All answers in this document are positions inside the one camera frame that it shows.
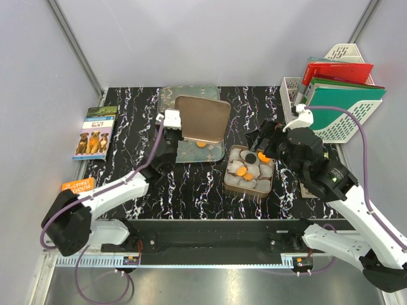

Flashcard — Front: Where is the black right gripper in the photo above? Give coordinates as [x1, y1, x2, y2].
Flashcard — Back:
[244, 117, 305, 179]

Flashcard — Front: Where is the rose gold tin box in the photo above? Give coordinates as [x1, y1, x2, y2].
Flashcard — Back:
[223, 145, 275, 198]

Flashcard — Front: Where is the black sandwich cookie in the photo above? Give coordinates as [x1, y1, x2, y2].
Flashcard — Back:
[245, 152, 257, 165]

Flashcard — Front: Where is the white file organizer rack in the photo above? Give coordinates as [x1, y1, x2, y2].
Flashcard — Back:
[279, 43, 386, 144]

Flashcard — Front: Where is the dog picture book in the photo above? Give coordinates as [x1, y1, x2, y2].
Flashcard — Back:
[72, 106, 118, 161]

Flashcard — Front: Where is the floral blue serving tray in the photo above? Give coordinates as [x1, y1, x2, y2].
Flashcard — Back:
[157, 85, 224, 163]

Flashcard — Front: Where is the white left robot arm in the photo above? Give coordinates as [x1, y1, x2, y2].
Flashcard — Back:
[39, 126, 183, 257]

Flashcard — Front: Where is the orange fish-shaped cookie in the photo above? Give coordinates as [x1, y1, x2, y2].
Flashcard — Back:
[243, 172, 254, 181]

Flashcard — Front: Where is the green comic booklet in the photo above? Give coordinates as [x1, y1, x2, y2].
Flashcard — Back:
[300, 185, 317, 198]

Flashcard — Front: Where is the orange round striped cookie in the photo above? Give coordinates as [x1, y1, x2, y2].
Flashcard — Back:
[236, 166, 247, 177]

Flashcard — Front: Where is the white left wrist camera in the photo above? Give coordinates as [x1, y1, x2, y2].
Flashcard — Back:
[156, 109, 182, 130]

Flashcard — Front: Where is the red folder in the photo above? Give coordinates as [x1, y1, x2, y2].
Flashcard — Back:
[301, 62, 374, 86]

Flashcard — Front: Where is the orange treehouse book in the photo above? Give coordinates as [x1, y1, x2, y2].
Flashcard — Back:
[61, 177, 96, 194]

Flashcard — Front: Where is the orange flower-shaped cookie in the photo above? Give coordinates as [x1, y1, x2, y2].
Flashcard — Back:
[258, 152, 270, 163]

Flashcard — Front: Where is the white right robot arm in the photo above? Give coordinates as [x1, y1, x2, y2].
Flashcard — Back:
[245, 120, 406, 293]

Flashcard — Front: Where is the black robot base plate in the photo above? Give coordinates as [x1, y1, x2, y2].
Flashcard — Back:
[101, 219, 310, 268]

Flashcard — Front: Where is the rose gold tin lid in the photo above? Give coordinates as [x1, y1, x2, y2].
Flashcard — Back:
[174, 95, 231, 144]

